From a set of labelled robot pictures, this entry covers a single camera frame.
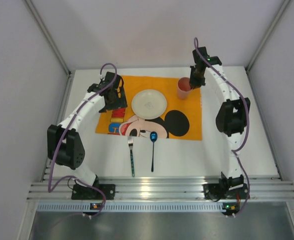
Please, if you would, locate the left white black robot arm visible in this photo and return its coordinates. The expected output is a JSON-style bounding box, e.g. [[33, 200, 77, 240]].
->
[[47, 71, 127, 187]]

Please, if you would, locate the cream round plate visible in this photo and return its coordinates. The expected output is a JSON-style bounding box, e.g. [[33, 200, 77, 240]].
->
[[131, 89, 167, 120]]

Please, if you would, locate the orange cartoon mouse cloth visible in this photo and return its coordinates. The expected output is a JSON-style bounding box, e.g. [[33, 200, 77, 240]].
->
[[95, 75, 202, 141]]

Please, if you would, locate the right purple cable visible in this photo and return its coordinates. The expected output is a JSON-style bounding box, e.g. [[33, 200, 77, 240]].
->
[[193, 37, 251, 219]]

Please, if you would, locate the aluminium mounting rail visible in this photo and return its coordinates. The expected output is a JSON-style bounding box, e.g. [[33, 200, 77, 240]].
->
[[27, 177, 294, 202]]

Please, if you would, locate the perforated grey cable duct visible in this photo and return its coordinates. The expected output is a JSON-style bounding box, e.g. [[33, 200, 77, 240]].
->
[[37, 201, 240, 213]]

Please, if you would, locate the fork with teal handle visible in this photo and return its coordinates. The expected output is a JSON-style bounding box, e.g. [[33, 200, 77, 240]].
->
[[128, 135, 135, 177]]

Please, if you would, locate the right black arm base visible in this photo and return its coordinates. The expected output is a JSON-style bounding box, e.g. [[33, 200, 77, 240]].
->
[[203, 183, 249, 202]]

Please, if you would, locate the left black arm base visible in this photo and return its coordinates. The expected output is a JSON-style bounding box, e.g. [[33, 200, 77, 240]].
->
[[71, 184, 116, 200]]

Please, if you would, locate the blue metallic spoon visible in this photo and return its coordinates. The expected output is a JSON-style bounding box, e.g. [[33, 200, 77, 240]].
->
[[150, 131, 158, 173]]

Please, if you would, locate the pink plastic cup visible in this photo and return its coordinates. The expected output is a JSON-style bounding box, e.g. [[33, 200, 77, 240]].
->
[[177, 77, 192, 100]]

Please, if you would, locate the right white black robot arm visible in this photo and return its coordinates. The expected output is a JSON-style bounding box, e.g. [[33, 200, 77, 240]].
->
[[189, 46, 251, 192]]

